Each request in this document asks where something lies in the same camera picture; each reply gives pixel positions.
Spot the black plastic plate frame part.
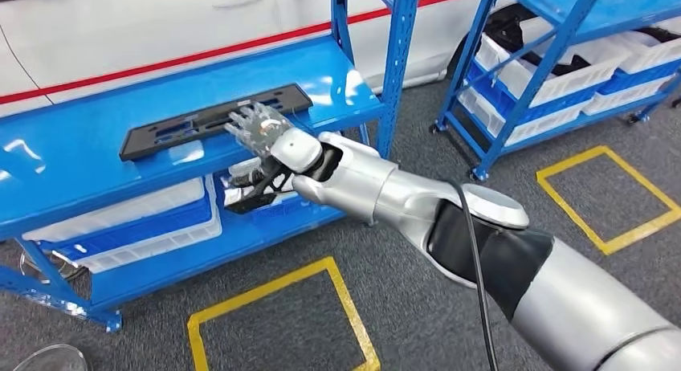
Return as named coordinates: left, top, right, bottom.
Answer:
left=119, top=83, right=314, bottom=162

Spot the black car part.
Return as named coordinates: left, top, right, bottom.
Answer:
left=633, top=26, right=681, bottom=44
left=483, top=4, right=592, bottom=77

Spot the blue steel shelf rack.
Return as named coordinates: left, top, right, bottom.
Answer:
left=0, top=0, right=422, bottom=333

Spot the blue wheeled shelf rack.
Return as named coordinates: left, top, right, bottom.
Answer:
left=430, top=0, right=681, bottom=182

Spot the white car with red stripe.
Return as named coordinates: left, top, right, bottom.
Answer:
left=0, top=0, right=517, bottom=120

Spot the chrome stanchion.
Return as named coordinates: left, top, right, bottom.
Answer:
left=13, top=344, right=89, bottom=371
left=18, top=248, right=86, bottom=282

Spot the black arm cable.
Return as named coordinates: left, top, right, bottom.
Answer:
left=444, top=177, right=500, bottom=371

